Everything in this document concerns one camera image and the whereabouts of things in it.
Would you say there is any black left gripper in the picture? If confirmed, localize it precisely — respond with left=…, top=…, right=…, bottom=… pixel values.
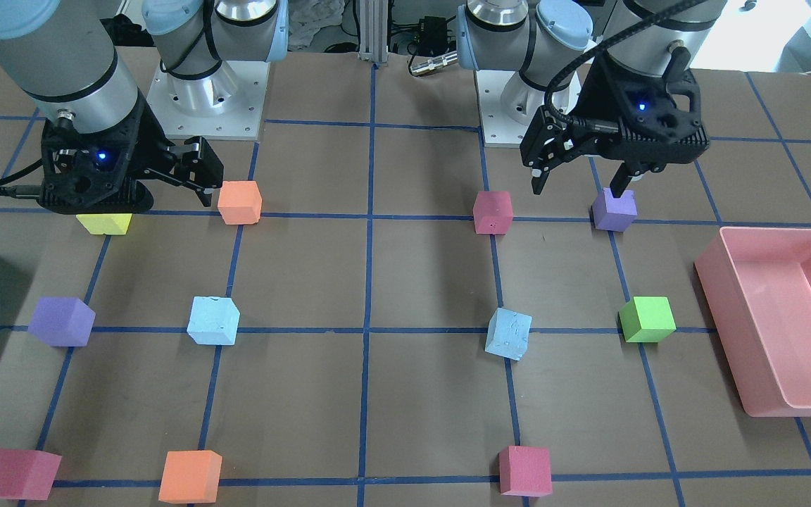
left=522, top=54, right=710, bottom=199

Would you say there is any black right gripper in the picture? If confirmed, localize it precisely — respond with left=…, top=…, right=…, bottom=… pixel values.
left=39, top=95, right=223, bottom=215

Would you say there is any light blue foam block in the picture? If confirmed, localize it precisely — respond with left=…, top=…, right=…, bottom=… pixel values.
left=186, top=296, right=239, bottom=346
left=484, top=308, right=532, bottom=361

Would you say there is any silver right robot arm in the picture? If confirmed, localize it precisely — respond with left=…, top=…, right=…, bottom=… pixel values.
left=0, top=1, right=289, bottom=215

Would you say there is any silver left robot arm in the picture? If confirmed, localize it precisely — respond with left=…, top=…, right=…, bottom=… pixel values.
left=408, top=1, right=724, bottom=198

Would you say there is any purple foam block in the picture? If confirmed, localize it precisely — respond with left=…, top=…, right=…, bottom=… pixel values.
left=27, top=296, right=96, bottom=347
left=591, top=187, right=638, bottom=233

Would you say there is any orange foam block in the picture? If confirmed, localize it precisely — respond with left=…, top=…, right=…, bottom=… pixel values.
left=158, top=450, right=223, bottom=504
left=217, top=180, right=262, bottom=225

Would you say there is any pink foam block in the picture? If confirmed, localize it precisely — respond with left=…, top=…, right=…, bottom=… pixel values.
left=472, top=192, right=515, bottom=235
left=498, top=445, right=553, bottom=498
left=0, top=449, right=62, bottom=501

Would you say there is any yellow foam block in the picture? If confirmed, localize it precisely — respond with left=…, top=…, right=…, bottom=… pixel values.
left=76, top=214, right=133, bottom=235

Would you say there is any green foam block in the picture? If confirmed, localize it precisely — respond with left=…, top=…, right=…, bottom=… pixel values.
left=618, top=296, right=678, bottom=343

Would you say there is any pink plastic tray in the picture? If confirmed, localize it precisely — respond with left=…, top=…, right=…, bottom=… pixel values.
left=695, top=227, right=811, bottom=417

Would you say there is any black cable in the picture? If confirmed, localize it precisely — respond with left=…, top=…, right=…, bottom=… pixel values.
left=543, top=0, right=702, bottom=134

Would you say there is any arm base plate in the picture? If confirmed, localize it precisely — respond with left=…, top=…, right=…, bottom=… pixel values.
left=475, top=70, right=545, bottom=148
left=147, top=61, right=271, bottom=142

